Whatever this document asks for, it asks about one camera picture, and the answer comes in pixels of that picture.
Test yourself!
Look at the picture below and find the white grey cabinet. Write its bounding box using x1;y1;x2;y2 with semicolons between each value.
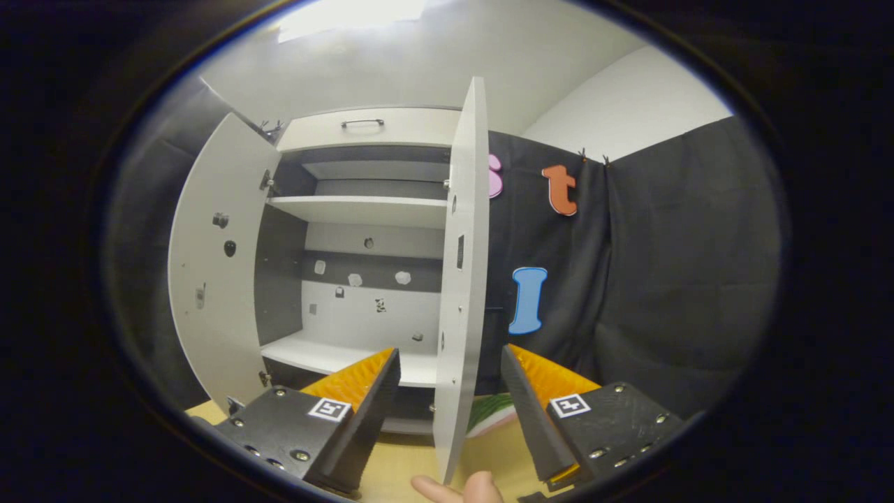
255;106;462;435

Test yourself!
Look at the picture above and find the white cabinet shelf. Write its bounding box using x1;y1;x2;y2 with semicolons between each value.
268;196;448;229

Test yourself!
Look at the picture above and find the white cabinet door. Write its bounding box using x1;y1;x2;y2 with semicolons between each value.
432;75;491;485
168;112;281;416

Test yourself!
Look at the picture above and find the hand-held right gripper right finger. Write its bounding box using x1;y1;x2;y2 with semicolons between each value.
500;344;689;490

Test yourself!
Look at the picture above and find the white cabinet drawer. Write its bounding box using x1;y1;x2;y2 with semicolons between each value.
276;107;462;153

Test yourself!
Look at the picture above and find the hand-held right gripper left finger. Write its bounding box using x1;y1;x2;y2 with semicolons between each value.
210;348;402;498

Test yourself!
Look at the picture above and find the green pink coaster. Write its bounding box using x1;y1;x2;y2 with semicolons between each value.
467;393;519;439

